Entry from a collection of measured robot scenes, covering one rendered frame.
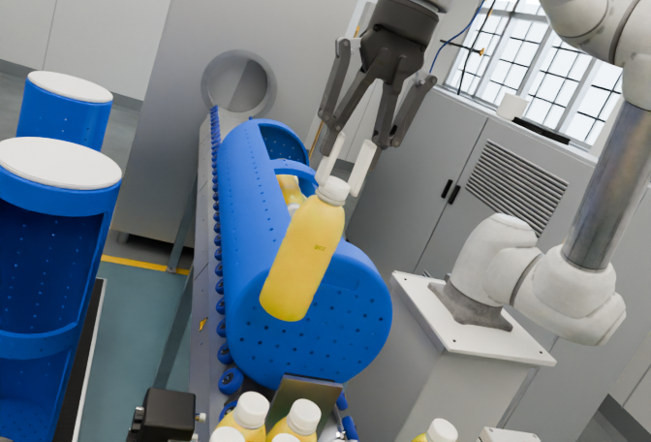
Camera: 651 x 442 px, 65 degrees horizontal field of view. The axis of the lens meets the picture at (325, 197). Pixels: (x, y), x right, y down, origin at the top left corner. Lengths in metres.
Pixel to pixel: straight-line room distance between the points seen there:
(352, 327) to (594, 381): 2.00
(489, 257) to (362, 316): 0.53
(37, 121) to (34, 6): 3.94
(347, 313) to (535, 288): 0.56
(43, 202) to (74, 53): 4.68
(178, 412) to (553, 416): 2.21
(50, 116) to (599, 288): 1.72
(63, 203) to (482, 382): 1.10
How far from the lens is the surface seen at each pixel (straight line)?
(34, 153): 1.39
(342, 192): 0.64
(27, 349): 1.50
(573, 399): 2.79
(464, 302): 1.38
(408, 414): 1.40
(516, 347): 1.40
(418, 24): 0.60
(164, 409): 0.79
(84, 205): 1.29
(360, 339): 0.92
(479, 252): 1.35
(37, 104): 2.01
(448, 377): 1.36
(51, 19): 5.89
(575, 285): 1.25
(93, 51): 5.87
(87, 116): 1.99
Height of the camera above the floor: 1.54
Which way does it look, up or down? 17 degrees down
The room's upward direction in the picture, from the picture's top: 22 degrees clockwise
